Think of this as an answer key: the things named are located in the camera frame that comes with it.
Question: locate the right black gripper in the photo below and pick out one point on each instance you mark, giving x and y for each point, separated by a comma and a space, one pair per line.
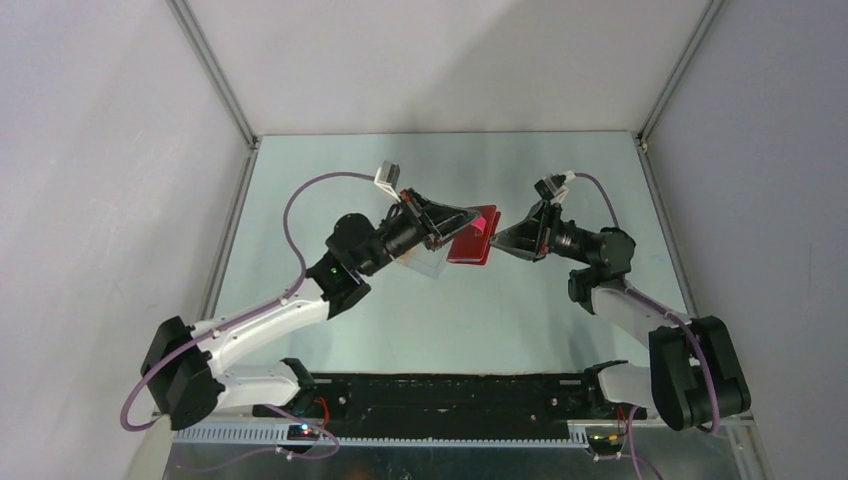
527, 239

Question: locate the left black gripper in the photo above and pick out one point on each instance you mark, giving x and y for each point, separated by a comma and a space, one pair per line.
438, 222

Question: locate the red leather card holder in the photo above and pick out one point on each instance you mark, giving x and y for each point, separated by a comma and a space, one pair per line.
472, 246

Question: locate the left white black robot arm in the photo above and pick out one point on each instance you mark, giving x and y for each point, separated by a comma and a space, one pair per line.
194, 370

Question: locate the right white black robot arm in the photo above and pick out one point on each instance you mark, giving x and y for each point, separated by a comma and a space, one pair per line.
694, 378

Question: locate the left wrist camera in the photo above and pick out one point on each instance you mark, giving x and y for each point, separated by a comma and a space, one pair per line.
386, 179

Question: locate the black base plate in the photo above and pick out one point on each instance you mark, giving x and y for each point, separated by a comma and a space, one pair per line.
563, 395

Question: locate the grey slotted cable duct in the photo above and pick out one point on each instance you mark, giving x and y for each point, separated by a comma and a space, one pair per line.
285, 434

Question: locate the right aluminium frame post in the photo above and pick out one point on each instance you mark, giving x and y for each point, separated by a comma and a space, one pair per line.
693, 44

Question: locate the aluminium frame post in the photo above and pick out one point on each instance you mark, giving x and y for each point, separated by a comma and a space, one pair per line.
209, 63
693, 44

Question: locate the aluminium front rail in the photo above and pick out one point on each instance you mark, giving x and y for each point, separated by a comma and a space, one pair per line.
729, 424

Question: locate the left aluminium frame post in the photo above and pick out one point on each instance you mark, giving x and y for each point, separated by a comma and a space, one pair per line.
209, 63

